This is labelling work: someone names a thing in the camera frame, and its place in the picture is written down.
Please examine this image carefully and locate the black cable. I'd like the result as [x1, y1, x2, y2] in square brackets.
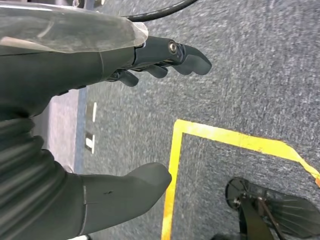
[122, 0, 199, 23]

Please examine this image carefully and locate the black robot foot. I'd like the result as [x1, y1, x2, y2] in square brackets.
[224, 177, 320, 240]

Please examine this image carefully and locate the torn yellow floor tape square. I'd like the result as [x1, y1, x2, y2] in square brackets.
[160, 119, 320, 240]

